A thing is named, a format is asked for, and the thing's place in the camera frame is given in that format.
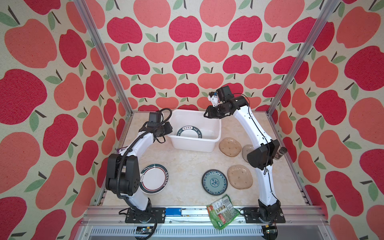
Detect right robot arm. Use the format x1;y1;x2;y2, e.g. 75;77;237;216
204;92;281;223

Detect right aluminium corner post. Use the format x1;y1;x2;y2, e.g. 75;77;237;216
267;0;339;117

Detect clear glass plate upper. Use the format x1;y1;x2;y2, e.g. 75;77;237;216
219;138;242;157

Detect black corrugated cable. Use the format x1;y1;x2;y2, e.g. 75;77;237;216
115;107;173;240

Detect dark spice jar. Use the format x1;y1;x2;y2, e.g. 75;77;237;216
275;147;288;160

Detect clear glass plate right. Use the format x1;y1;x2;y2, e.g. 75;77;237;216
242;145;254;163

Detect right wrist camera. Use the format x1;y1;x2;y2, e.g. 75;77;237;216
208;86;234;107

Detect white plate red green stripes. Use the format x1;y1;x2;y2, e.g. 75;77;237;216
140;164;169;195

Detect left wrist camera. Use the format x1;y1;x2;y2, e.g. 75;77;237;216
148;112;163;126

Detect left aluminium corner post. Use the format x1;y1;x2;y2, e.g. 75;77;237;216
74;0;133;117

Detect green rim plate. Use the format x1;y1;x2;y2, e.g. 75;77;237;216
176;126;203;139

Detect green snack packet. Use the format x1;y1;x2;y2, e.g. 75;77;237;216
206;195;240;230

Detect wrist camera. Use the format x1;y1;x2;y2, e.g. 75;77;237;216
208;86;234;107
148;112;163;126

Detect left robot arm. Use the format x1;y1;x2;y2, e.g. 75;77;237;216
105;121;173;213

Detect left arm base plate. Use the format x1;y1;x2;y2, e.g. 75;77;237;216
125;208;166;224

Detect teal patterned small plate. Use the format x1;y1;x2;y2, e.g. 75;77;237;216
202;169;228;196

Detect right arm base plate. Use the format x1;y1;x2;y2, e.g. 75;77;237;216
242;207;286;224

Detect purple candy bag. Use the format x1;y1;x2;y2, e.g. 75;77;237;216
117;147;128;154

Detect aluminium front rail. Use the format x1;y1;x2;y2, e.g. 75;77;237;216
72;206;336;240

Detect aluminium corner post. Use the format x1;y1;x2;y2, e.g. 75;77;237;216
267;0;339;117
74;0;133;117

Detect clear glass plate lower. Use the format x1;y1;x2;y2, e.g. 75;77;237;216
227;165;254;190

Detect white plastic bin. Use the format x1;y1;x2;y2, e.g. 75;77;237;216
168;110;222;153

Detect blue label block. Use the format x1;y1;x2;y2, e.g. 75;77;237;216
165;208;182;217

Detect clear glass plate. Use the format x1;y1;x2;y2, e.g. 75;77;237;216
219;138;242;157
242;145;254;163
227;165;254;190

